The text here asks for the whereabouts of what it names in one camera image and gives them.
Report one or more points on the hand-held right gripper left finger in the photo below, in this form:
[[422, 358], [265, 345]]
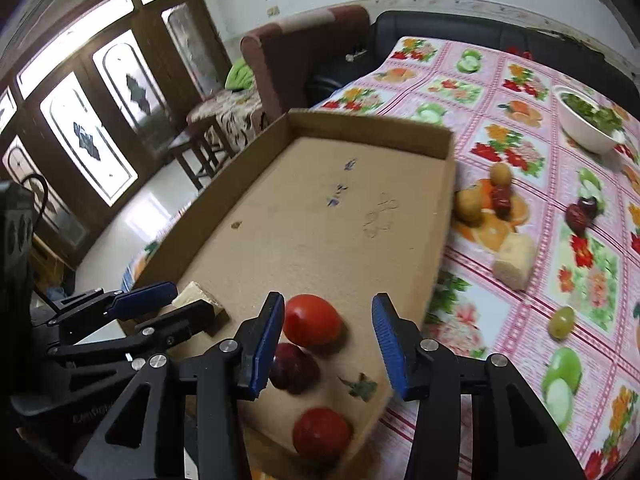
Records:
[[264, 347]]

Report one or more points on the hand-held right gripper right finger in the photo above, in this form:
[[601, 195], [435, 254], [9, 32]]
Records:
[[391, 347]]

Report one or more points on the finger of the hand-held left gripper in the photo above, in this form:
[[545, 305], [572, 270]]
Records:
[[175, 322], [145, 299]]

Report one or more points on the pale cheese wedge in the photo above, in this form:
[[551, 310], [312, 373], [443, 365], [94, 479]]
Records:
[[192, 292]]

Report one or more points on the red tomato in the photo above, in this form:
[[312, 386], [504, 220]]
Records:
[[321, 434], [312, 320]]

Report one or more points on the shallow cardboard box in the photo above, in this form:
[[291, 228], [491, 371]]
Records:
[[300, 210]]

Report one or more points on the large tan round fruit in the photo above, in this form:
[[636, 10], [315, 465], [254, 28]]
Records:
[[467, 206]]

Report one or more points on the dark red apple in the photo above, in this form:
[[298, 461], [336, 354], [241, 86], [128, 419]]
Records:
[[580, 216]]

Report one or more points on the dark red plum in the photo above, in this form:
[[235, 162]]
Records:
[[297, 370]]

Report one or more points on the green leaf scrap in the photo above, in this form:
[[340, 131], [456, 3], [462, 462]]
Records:
[[361, 387]]

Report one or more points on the wooden stool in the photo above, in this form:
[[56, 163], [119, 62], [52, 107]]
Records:
[[192, 147]]

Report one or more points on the green grape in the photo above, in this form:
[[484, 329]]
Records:
[[561, 323]]

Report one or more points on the red jujube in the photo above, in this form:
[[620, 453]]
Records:
[[500, 201]]

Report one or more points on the patterned chair blanket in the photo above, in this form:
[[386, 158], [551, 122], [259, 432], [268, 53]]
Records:
[[230, 115]]

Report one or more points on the small tan round fruit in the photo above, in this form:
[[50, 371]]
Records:
[[500, 174]]

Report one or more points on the green cloth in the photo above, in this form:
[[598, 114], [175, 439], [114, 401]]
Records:
[[239, 75]]

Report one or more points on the pink fruit print tablecloth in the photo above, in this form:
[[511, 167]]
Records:
[[500, 125]]

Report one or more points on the wooden door with glass panes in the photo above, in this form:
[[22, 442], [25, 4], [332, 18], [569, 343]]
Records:
[[150, 50]]

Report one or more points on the brown armchair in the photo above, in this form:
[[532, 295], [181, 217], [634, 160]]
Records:
[[290, 60]]

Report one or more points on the white bowl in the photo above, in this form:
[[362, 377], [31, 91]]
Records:
[[582, 135]]

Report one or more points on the small white object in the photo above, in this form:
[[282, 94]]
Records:
[[354, 56]]

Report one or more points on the green leafy vegetables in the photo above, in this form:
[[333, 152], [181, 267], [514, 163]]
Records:
[[595, 112]]

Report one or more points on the small red object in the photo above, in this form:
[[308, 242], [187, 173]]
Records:
[[522, 53]]

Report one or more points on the black leather sofa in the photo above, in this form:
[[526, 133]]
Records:
[[450, 25]]

